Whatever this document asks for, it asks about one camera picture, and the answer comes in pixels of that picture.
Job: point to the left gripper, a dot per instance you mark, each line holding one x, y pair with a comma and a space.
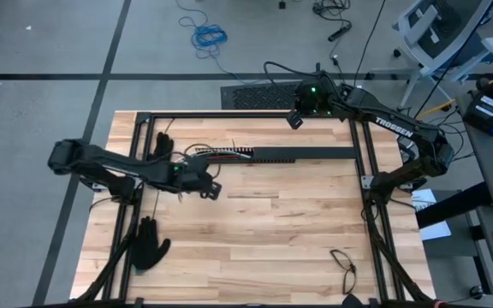
195, 179

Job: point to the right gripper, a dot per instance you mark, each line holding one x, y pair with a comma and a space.
315, 98

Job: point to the black work glove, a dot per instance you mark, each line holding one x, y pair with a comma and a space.
162, 145
146, 248

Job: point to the black duct cover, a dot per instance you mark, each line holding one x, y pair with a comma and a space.
306, 152

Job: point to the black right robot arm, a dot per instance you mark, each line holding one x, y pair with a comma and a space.
394, 127

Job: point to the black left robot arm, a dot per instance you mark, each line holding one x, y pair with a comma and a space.
114, 164

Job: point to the black perforated computer case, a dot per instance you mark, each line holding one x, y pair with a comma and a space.
255, 98

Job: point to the grey mesh office chair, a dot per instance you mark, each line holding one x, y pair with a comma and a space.
426, 51

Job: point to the black clamp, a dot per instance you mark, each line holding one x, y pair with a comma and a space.
417, 185

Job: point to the black device blue light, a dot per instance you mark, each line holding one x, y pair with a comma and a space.
482, 113

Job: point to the black-framed eyeglasses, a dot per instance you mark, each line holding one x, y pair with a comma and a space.
351, 268

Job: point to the black desk crossbar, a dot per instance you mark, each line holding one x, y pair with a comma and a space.
456, 205

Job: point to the white paper sheet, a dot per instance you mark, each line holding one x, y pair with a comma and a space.
437, 231

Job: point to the dark rounded object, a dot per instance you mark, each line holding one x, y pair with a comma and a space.
351, 301

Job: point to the black chair caster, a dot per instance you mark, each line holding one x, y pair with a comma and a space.
476, 293

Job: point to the black aluminium table frame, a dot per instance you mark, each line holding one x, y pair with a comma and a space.
129, 256

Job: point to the grey metal bracket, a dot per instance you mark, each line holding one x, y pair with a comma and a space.
365, 183

